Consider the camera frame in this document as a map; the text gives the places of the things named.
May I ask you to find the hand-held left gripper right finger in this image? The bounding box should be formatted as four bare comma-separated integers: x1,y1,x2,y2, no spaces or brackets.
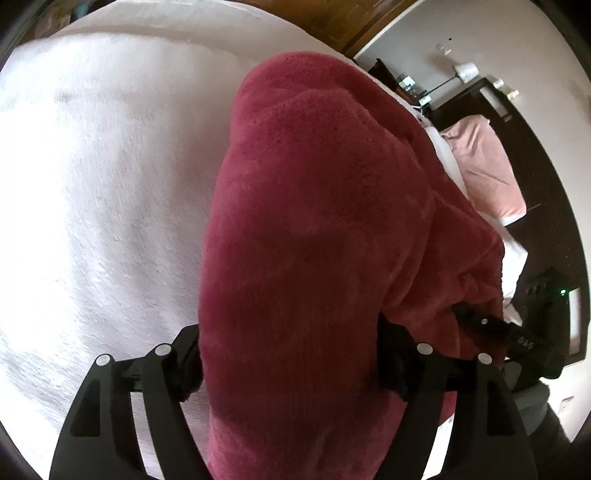
376,318,539,480

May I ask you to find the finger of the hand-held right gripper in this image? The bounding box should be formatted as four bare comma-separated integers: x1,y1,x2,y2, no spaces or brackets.
451,302,523,357

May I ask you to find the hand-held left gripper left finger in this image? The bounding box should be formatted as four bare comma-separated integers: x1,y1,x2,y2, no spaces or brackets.
48,325,204,480

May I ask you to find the magenta fleece blanket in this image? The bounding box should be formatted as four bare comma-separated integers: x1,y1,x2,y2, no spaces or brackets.
198,51,507,480

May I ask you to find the person's right forearm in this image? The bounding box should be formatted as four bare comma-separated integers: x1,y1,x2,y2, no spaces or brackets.
501,361,574,460

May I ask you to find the dark headboard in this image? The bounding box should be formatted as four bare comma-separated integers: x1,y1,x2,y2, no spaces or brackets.
431,78,583,370

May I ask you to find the pink pillow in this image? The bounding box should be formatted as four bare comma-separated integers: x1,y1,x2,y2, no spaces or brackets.
438,115,528,220

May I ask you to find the white bed blanket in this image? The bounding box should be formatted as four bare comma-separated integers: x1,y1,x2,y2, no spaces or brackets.
0,0,462,480

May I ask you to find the white bedside lamp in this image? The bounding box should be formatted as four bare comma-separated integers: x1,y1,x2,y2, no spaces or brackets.
418,62,480,108

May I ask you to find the dark nightstand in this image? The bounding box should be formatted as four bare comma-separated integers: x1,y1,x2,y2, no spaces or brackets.
368,58,437,118

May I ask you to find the wooden door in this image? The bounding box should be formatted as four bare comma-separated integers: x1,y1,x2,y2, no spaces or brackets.
318,0,419,58

